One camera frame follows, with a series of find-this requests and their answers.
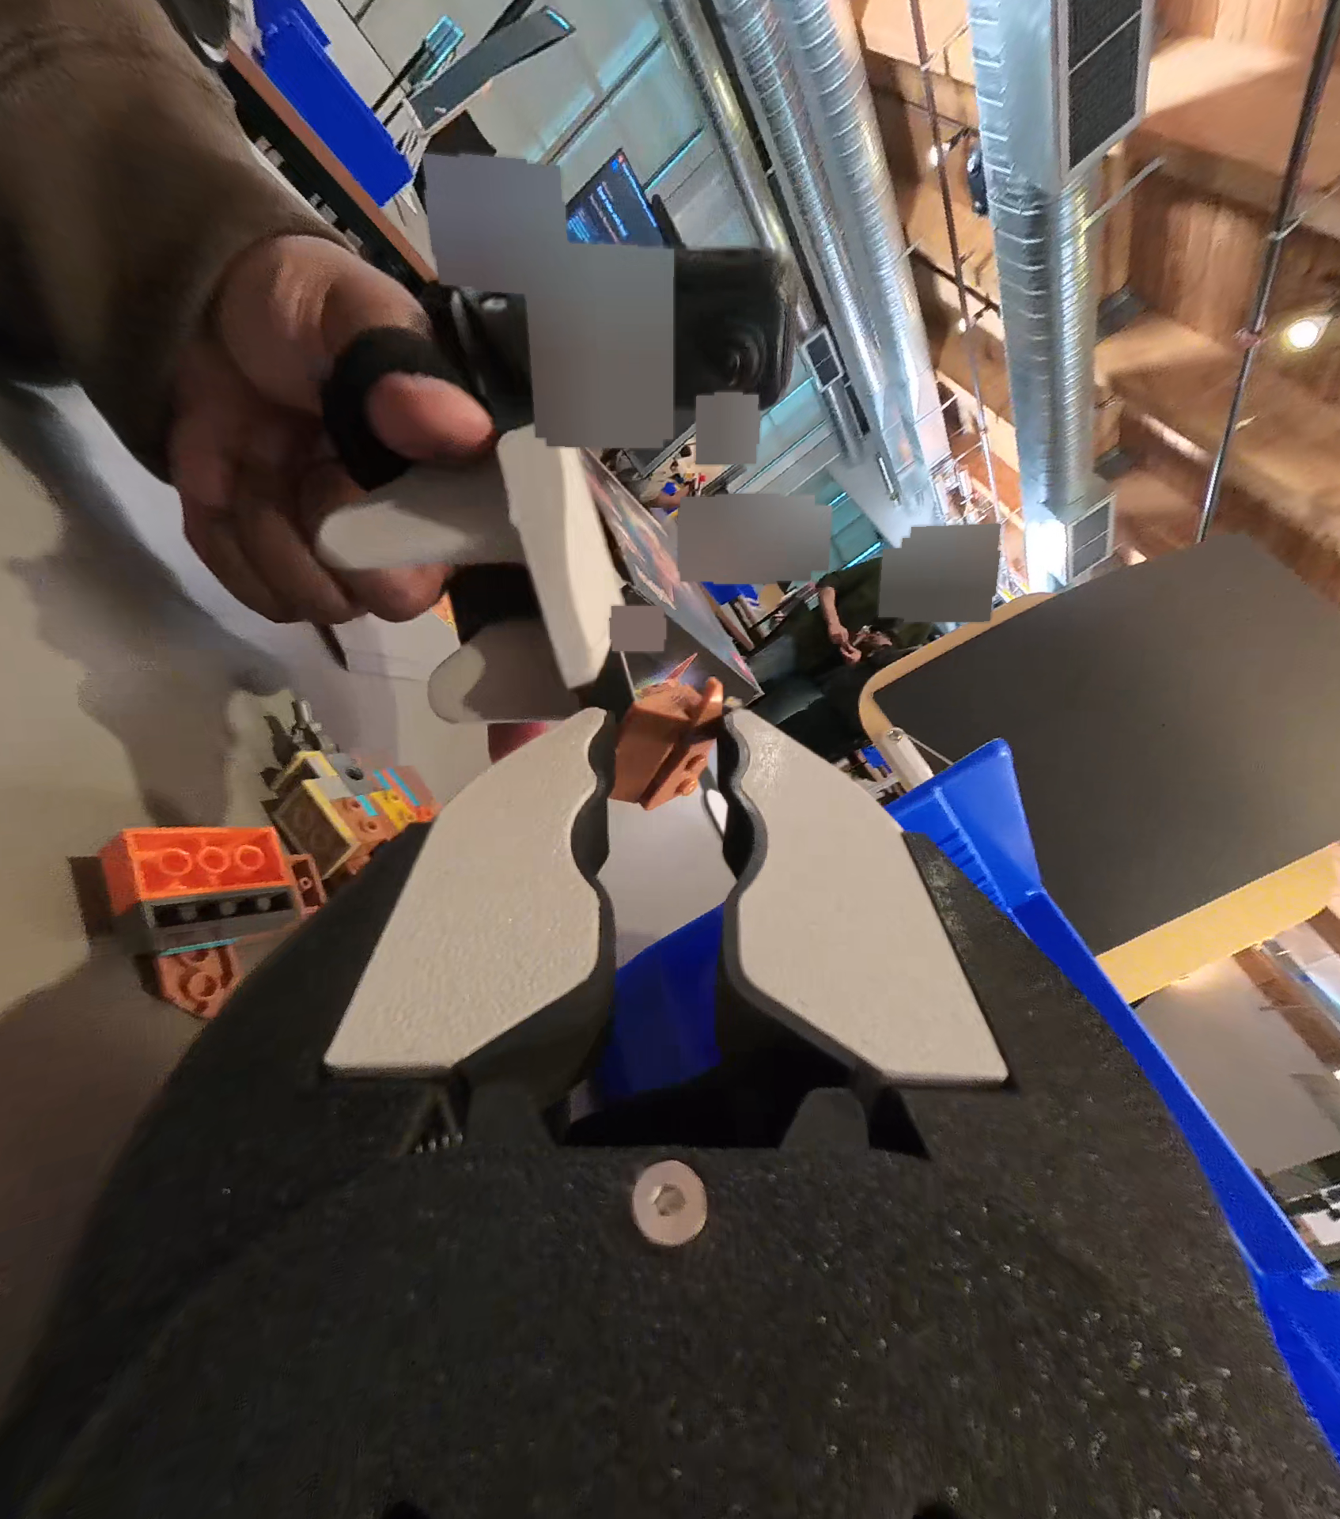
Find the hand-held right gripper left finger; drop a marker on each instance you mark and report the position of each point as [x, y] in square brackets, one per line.
[479, 937]

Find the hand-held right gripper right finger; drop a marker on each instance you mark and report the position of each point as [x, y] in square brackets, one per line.
[860, 948]

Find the person's left hand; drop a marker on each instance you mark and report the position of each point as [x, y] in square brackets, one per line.
[255, 414]

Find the person's left forearm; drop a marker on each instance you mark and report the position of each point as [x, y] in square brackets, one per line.
[66, 179]

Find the reddish brown toy brick plate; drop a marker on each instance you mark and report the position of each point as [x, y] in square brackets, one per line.
[195, 986]

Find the monitor with blue screen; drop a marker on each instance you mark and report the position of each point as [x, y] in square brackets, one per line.
[617, 203]

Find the brown toy brick piece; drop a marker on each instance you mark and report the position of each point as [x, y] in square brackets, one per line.
[664, 746]

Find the blue plastic storage bin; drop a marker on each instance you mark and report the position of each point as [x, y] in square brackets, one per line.
[978, 819]
[325, 106]
[671, 1009]

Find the ceiling spot lamp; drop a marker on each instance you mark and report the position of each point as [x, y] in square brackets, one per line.
[1309, 331]

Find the dark panel with wooden edge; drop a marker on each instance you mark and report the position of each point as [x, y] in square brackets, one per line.
[1156, 712]

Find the brown tan toy brick model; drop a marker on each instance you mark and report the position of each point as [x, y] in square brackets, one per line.
[319, 819]

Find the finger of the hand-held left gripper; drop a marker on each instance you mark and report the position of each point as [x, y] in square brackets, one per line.
[564, 559]

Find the printed cardboard toy box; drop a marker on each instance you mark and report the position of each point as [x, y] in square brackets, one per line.
[646, 546]

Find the silver ventilation duct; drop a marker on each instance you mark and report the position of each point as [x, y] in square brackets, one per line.
[811, 142]
[1051, 236]

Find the orange grey toy brick assembly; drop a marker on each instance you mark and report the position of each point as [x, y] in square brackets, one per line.
[195, 867]

